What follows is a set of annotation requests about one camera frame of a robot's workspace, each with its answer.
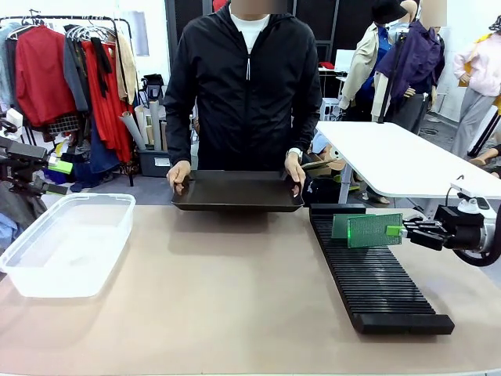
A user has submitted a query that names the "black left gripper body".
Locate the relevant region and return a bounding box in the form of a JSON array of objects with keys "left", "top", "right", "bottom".
[{"left": 0, "top": 136, "right": 51, "bottom": 193}]

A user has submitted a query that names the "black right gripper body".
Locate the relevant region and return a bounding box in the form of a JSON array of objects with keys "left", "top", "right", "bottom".
[{"left": 433, "top": 204, "right": 485, "bottom": 252}]

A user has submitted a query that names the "green PCB board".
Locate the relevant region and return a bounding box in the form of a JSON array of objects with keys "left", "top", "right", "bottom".
[
  {"left": 346, "top": 212, "right": 405, "bottom": 249},
  {"left": 331, "top": 213, "right": 367, "bottom": 240}
]

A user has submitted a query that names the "black rectangular tray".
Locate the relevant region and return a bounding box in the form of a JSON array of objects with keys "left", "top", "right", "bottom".
[{"left": 170, "top": 169, "right": 305, "bottom": 214}]

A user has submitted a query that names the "person's right forearm black sleeve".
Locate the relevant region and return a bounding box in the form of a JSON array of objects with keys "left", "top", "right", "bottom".
[{"left": 164, "top": 109, "right": 193, "bottom": 166}]

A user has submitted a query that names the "person's left forearm black sleeve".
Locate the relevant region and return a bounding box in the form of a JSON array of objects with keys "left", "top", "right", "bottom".
[{"left": 287, "top": 107, "right": 323, "bottom": 156}]

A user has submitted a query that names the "person's left hand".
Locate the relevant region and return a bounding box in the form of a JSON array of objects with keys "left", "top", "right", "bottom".
[{"left": 284, "top": 155, "right": 307, "bottom": 197}]

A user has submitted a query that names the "person's right hand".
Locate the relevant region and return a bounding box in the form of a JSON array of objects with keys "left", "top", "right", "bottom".
[{"left": 166, "top": 160, "right": 193, "bottom": 196}]

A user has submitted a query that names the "plaid checked garment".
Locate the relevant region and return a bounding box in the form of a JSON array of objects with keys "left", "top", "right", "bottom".
[{"left": 45, "top": 113, "right": 82, "bottom": 136}]

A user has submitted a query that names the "navy blue hanging garment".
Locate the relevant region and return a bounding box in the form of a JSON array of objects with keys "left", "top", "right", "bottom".
[{"left": 88, "top": 117, "right": 121, "bottom": 175}]

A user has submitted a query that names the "black slotted PCB rack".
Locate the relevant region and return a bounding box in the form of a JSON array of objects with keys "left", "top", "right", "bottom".
[{"left": 308, "top": 203, "right": 456, "bottom": 336}]

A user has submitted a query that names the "clear plastic storage box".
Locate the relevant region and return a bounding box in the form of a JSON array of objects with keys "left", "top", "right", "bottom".
[{"left": 0, "top": 192, "right": 137, "bottom": 299}]

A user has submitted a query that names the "red hanging dress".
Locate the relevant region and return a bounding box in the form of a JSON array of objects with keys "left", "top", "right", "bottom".
[{"left": 81, "top": 38, "right": 133, "bottom": 164}]

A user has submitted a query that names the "white side table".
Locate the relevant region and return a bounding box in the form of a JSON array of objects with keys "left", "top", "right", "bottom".
[{"left": 315, "top": 120, "right": 501, "bottom": 211}]

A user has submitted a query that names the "red hanging jacket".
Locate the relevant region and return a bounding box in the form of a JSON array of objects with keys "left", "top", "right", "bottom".
[{"left": 15, "top": 25, "right": 78, "bottom": 128}]

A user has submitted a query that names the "black storage bin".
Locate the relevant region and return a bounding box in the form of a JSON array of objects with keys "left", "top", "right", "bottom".
[{"left": 137, "top": 147, "right": 173, "bottom": 178}]

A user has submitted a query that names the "light grey hanging garment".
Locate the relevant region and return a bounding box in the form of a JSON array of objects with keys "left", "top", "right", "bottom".
[{"left": 0, "top": 22, "right": 20, "bottom": 113}]

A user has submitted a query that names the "bundle of paper rolls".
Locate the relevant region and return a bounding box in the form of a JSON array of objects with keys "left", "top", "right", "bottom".
[{"left": 118, "top": 99, "right": 169, "bottom": 152}]

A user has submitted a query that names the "slanted black tripod leg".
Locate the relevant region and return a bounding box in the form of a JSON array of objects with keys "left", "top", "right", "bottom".
[{"left": 467, "top": 113, "right": 501, "bottom": 158}]

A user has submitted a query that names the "black hanging scarf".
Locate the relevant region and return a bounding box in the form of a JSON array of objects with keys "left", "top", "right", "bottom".
[{"left": 90, "top": 37, "right": 114, "bottom": 99}]

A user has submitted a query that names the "beige hanging garment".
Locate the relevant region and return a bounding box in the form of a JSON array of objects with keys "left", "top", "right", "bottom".
[{"left": 115, "top": 33, "right": 139, "bottom": 106}]

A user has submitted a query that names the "black office chair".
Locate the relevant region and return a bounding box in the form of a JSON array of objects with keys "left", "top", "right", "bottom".
[{"left": 141, "top": 73, "right": 168, "bottom": 107}]

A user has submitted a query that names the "black metal clothes rack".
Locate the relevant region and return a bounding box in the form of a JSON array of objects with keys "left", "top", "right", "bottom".
[{"left": 0, "top": 9, "right": 136, "bottom": 188}]

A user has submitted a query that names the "mannequin in purple jacket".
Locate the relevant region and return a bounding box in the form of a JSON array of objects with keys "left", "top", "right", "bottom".
[{"left": 374, "top": 0, "right": 448, "bottom": 135}]

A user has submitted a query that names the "mannequin in pink hoodie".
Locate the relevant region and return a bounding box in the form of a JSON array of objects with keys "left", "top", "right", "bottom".
[{"left": 452, "top": 14, "right": 501, "bottom": 154}]

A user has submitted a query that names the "mannequin in beige coat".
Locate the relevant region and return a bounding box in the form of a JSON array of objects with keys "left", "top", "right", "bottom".
[{"left": 338, "top": 21, "right": 395, "bottom": 123}]

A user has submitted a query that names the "white board on desk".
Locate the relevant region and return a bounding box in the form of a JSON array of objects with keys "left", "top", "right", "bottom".
[{"left": 334, "top": 49, "right": 358, "bottom": 74}]

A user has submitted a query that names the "person in black jacket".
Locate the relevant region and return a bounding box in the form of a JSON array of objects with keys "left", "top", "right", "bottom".
[{"left": 163, "top": 2, "right": 323, "bottom": 173}]

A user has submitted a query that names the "black bucket hat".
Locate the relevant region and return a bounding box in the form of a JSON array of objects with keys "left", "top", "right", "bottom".
[{"left": 370, "top": 0, "right": 410, "bottom": 27}]

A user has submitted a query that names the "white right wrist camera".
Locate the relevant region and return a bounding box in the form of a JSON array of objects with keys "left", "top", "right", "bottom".
[{"left": 449, "top": 180, "right": 493, "bottom": 215}]

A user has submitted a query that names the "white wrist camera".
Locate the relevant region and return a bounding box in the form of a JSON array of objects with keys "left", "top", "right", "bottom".
[
  {"left": 0, "top": 108, "right": 25, "bottom": 135},
  {"left": 449, "top": 180, "right": 493, "bottom": 215}
]

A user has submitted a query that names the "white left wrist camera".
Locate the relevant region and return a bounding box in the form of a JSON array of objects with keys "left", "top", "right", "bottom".
[{"left": 0, "top": 108, "right": 25, "bottom": 135}]

